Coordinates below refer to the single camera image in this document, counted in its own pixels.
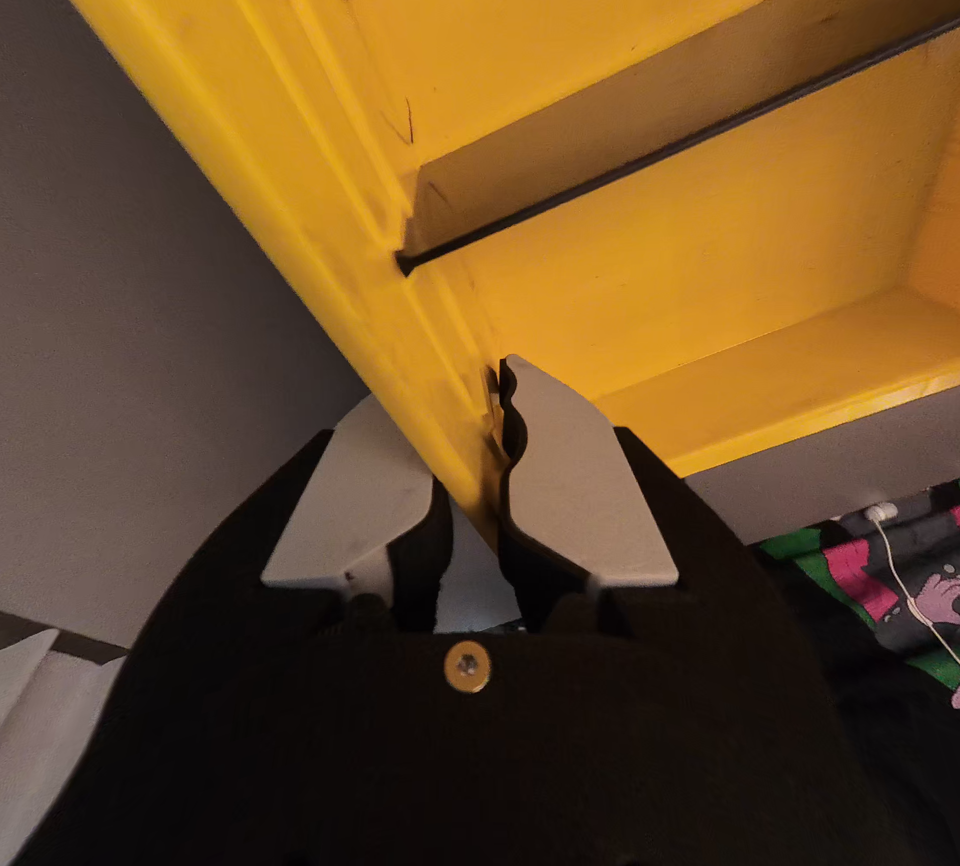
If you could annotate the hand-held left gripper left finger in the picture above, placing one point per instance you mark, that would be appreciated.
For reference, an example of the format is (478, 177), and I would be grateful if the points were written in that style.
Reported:
(352, 499)

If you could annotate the dark glass shelf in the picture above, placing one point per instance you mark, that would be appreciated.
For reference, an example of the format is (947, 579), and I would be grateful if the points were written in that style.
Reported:
(675, 109)

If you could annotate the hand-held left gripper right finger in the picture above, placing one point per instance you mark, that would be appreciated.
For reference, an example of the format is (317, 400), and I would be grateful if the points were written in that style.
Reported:
(585, 491)

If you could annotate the printed colourful cloth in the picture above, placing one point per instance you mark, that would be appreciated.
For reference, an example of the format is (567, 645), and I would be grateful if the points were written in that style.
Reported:
(847, 566)

